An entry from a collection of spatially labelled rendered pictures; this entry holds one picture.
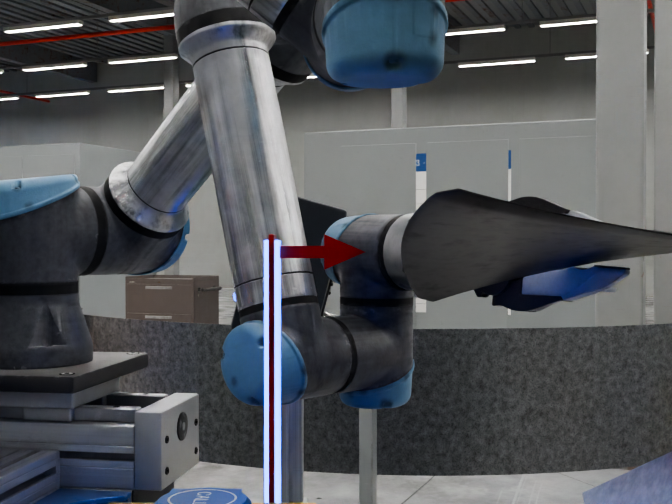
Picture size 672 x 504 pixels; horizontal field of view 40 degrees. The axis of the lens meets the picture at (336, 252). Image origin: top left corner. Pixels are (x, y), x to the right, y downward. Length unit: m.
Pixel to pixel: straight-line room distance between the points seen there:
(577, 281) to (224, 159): 0.34
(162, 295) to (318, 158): 1.66
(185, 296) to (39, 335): 6.32
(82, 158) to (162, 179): 9.26
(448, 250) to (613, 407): 2.11
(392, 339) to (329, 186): 6.38
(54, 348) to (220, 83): 0.42
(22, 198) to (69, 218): 0.06
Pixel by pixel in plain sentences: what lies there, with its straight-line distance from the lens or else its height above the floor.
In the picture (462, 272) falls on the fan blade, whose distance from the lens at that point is 0.70.
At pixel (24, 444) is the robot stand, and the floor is 0.95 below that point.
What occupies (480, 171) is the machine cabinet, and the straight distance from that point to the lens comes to 6.91.
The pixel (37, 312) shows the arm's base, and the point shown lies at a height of 1.10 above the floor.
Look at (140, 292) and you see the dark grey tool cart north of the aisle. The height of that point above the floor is 0.77.
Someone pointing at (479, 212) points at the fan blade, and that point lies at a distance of 0.56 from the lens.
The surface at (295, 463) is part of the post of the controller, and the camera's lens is 1.17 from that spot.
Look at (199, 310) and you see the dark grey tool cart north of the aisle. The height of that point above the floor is 0.63.
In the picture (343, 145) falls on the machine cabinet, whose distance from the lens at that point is 7.26.
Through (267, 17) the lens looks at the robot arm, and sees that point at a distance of 0.70.
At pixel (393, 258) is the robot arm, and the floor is 1.17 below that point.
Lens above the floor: 1.19
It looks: 1 degrees down
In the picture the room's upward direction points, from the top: straight up
